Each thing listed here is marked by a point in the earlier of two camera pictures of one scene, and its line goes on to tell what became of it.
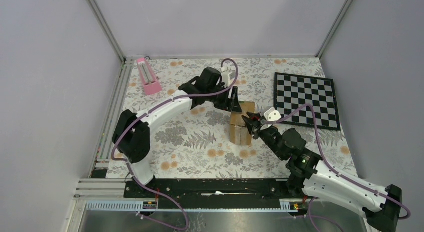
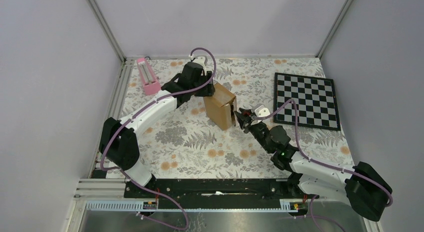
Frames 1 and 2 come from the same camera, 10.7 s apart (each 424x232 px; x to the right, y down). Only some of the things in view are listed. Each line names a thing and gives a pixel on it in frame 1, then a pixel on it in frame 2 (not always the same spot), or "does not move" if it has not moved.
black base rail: [221, 191] does not move
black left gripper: [229, 105] to [208, 90]
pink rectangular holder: [151, 84] does not move
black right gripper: [253, 125] does not move
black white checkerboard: [292, 92] does not move
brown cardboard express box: [240, 133] to [220, 108]
